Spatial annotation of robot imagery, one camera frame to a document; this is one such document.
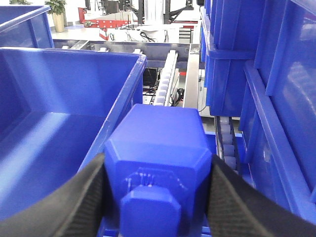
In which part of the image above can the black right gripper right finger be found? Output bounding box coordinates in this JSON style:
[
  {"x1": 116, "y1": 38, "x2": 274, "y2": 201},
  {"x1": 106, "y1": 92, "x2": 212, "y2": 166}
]
[{"x1": 206, "y1": 155, "x2": 316, "y2": 237}]

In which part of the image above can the large blue target bin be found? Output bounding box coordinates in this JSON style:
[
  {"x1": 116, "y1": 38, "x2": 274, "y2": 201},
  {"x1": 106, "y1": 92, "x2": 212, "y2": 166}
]
[{"x1": 0, "y1": 47, "x2": 147, "y2": 220}]

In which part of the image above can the stacked blue bins right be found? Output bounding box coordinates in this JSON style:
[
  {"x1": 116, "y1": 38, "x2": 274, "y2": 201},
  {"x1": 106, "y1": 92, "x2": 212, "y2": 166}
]
[{"x1": 200, "y1": 0, "x2": 316, "y2": 223}]

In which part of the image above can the blue bin far left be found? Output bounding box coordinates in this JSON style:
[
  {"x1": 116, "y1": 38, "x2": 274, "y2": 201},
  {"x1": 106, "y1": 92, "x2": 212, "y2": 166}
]
[{"x1": 0, "y1": 4, "x2": 54, "y2": 48}]

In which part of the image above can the white roller track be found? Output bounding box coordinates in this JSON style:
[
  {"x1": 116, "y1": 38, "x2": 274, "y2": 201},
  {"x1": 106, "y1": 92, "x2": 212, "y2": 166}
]
[{"x1": 153, "y1": 50, "x2": 178, "y2": 106}]

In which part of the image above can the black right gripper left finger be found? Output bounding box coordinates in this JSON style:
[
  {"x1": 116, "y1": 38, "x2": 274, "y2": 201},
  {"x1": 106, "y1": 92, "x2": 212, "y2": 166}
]
[{"x1": 0, "y1": 153, "x2": 105, "y2": 237}]

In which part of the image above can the potted green plant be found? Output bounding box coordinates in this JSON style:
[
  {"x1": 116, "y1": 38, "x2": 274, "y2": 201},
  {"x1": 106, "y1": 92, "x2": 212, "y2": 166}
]
[{"x1": 45, "y1": 0, "x2": 66, "y2": 33}]

